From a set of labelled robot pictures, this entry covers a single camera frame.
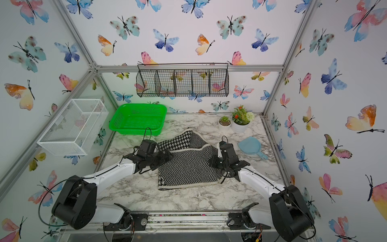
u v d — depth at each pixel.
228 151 0.66
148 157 0.71
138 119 1.18
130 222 0.72
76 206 0.42
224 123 1.04
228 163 0.66
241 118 0.97
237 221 0.74
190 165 0.88
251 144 1.02
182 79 0.98
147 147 0.68
